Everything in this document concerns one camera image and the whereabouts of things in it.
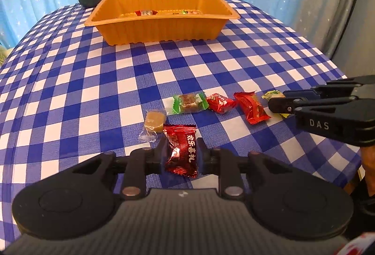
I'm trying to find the yellow green candy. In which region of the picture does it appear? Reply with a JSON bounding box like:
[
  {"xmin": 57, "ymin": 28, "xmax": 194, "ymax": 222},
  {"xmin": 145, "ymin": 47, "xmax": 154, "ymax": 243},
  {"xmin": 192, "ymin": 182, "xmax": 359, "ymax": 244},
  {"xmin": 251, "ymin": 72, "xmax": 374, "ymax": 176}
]
[{"xmin": 261, "ymin": 90, "xmax": 289, "ymax": 118}]

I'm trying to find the dark red foil candy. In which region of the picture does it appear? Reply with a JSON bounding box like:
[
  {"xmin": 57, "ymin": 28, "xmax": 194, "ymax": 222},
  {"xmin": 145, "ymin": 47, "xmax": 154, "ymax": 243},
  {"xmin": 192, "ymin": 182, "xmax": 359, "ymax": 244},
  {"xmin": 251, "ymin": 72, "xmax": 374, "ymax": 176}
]
[{"xmin": 163, "ymin": 124, "xmax": 198, "ymax": 178}]

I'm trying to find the green orange candy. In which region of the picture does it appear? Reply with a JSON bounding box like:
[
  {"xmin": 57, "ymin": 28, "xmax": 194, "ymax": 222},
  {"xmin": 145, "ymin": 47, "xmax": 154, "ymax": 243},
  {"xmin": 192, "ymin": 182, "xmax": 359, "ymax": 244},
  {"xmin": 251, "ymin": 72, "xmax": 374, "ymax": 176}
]
[{"xmin": 179, "ymin": 10, "xmax": 202, "ymax": 15}]

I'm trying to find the large red snack packet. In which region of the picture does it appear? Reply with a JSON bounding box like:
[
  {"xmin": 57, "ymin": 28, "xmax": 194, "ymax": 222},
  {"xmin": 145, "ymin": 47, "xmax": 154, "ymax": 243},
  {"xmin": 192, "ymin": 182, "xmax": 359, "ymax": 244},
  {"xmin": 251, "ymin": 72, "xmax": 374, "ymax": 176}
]
[{"xmin": 135, "ymin": 10, "xmax": 158, "ymax": 16}]

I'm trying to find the red flat candy packet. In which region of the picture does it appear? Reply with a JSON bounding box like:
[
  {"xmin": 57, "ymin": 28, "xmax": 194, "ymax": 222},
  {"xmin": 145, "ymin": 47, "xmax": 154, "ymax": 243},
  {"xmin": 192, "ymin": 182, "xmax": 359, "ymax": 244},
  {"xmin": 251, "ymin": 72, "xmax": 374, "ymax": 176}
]
[{"xmin": 234, "ymin": 92, "xmax": 271, "ymax": 125}]

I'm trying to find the small red round candy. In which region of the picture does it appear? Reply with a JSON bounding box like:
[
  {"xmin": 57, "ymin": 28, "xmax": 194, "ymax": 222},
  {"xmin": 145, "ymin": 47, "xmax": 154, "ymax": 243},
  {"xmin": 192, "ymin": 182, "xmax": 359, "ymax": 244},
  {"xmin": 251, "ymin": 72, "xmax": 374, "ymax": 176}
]
[{"xmin": 206, "ymin": 93, "xmax": 237, "ymax": 114}]

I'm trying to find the green wrapped brown candy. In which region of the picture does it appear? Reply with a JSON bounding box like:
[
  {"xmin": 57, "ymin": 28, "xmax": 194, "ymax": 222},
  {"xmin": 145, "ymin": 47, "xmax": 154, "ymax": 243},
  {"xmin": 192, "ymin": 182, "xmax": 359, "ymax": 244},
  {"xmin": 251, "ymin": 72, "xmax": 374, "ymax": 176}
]
[{"xmin": 164, "ymin": 91, "xmax": 209, "ymax": 115}]

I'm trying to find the blue white checkered tablecloth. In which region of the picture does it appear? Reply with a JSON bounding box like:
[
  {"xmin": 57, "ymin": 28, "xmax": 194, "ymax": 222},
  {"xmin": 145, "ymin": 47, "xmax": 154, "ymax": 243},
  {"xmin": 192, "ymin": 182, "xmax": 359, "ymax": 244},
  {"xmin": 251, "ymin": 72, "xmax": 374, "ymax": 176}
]
[{"xmin": 0, "ymin": 0, "xmax": 362, "ymax": 247}]

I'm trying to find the clear wrapped brown candy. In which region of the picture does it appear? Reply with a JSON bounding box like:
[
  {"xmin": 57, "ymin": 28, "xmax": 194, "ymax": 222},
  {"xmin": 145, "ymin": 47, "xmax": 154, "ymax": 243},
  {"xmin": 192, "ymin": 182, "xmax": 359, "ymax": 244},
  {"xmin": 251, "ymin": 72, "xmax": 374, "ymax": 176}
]
[{"xmin": 139, "ymin": 110, "xmax": 167, "ymax": 143}]

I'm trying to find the green zigzag pillow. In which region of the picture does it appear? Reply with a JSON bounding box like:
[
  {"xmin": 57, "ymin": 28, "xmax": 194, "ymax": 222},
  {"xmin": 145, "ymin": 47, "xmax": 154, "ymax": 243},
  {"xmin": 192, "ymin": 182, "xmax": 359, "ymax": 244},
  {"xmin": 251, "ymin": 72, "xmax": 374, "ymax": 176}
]
[{"xmin": 0, "ymin": 45, "xmax": 8, "ymax": 65}]

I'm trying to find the orange plastic tray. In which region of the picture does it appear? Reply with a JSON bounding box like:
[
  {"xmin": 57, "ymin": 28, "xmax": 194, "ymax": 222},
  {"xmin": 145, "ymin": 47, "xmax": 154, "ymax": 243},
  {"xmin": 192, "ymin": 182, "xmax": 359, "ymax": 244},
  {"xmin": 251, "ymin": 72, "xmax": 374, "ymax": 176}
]
[{"xmin": 85, "ymin": 0, "xmax": 240, "ymax": 45}]

